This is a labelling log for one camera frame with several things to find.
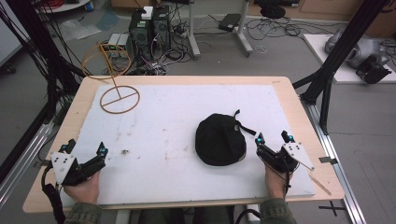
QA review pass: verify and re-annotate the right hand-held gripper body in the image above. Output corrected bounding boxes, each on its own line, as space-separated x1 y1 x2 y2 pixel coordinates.
255 142 315 174

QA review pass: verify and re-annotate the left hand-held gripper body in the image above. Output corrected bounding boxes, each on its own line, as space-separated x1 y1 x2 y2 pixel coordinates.
50 151 107 187

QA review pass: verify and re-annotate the black cap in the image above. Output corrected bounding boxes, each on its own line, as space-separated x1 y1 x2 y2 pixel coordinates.
194 108 258 167

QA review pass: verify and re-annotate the person's right hand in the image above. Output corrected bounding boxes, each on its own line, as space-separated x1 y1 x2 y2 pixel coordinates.
263 161 294 200

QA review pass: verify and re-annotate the person's left hand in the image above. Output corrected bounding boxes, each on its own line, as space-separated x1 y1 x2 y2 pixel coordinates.
63 170 101 205

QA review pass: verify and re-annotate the grey tape piece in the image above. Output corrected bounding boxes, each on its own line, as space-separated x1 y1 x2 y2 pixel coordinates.
318 156 339 165

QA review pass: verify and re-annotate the white foam mat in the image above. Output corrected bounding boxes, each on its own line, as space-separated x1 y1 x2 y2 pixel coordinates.
60 83 317 206

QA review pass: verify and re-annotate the white floor platform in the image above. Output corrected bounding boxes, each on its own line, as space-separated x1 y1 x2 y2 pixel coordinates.
303 33 396 85

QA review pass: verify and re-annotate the black device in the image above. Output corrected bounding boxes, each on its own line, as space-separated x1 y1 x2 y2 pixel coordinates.
355 60 393 85

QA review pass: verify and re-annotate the grey electronic device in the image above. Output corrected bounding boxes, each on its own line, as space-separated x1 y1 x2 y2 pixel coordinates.
107 33 130 53

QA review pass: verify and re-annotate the grey robot shell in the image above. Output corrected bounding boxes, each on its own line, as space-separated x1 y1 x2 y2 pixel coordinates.
324 28 390 70

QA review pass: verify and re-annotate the grey desk leg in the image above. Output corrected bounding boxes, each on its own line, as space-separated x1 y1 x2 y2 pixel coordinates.
186 0 202 61
234 0 254 58

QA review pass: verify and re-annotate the clear plastic sheet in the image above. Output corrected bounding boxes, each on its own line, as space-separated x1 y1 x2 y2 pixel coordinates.
58 18 103 42

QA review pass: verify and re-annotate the black computer tower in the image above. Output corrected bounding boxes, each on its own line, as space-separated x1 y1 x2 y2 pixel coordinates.
151 5 172 53
128 11 154 61

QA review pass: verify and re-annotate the flat black box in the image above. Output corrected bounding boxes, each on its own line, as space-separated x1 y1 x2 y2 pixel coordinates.
218 12 243 33

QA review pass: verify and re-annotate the round black stool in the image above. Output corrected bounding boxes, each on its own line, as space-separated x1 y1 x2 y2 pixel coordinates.
259 4 287 20

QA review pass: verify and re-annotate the bluish floor sheet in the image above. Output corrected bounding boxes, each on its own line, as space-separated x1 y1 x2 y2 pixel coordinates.
94 9 120 32

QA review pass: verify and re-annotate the round white table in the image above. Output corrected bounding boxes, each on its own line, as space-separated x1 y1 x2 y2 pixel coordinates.
33 0 93 14

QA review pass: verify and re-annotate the white box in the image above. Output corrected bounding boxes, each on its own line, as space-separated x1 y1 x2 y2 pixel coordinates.
141 6 154 21

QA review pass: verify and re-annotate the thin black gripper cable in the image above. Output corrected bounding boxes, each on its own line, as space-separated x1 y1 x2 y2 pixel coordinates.
273 164 301 198

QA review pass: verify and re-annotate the black sleeved gripper cable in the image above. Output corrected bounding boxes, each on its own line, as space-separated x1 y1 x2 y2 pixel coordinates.
40 163 67 224

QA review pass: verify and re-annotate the aluminium rail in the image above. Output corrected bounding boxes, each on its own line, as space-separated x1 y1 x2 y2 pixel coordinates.
0 119 55 206
301 99 368 224

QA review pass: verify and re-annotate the wooden ring hat stand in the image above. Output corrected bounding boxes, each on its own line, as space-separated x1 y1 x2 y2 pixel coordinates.
80 41 141 115

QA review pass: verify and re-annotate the black cable loop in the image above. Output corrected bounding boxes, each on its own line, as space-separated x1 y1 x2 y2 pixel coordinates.
237 208 262 224

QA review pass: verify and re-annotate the black metal frame post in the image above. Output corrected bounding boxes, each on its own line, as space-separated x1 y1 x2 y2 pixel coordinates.
292 0 394 135
6 0 87 94

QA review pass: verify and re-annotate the tangle of black floor cables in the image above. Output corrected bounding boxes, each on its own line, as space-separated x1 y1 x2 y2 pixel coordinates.
245 15 339 42

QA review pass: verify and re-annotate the tangle of computer cables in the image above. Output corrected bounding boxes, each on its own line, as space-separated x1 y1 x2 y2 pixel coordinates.
134 24 194 77

